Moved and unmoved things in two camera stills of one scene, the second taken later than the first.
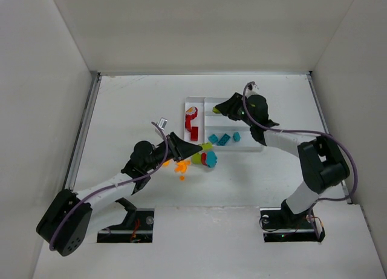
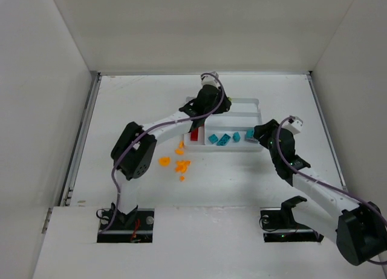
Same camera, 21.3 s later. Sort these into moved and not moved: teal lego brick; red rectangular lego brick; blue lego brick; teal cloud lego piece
Moved: teal cloud lego piece
Not moved: teal lego brick; blue lego brick; red rectangular lego brick
